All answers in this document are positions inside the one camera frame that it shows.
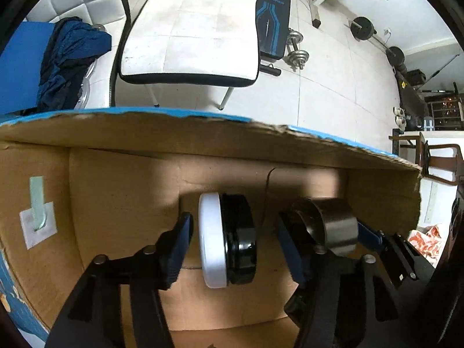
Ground silver metal tin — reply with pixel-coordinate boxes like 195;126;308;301
291;198;359;256

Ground black jar white lid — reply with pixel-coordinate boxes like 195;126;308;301
198;193;257;289

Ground orange white cloth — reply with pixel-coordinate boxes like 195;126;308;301
407;225;442;262

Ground wooden chair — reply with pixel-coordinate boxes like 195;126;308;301
389;132;463;186

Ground white shoes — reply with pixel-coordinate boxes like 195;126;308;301
392;107;407;132

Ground cardboard box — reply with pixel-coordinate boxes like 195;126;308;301
1;108;420;347

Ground chrome dumbbell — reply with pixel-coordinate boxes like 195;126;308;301
286;29;309;70

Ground barbell on floor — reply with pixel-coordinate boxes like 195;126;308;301
348;17;405;67

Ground black blue weight bench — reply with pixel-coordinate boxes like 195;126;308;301
255;0;291;60

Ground white padded chair right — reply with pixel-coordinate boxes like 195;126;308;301
116;0;260;110

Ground white padded chair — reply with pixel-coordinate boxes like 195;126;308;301
24;0;128;109
116;0;260;110

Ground blue foam mat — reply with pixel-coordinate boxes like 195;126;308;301
0;21;54;115

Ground dark blue clothing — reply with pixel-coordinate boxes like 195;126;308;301
37;17;112;112

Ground white padded chair left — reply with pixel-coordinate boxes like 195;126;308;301
24;0;128;109

